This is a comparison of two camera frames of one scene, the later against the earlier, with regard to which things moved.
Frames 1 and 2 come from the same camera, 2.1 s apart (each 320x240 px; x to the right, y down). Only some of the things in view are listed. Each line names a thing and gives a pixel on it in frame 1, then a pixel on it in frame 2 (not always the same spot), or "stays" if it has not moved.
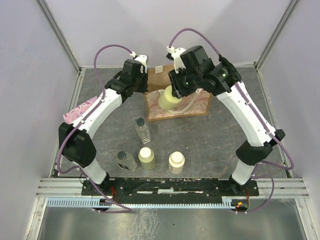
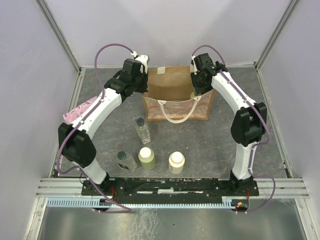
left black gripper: x=144 y=88 stays
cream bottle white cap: x=176 y=161 stays
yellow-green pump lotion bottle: x=167 y=101 → x=192 y=95
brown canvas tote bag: x=196 y=103 stays
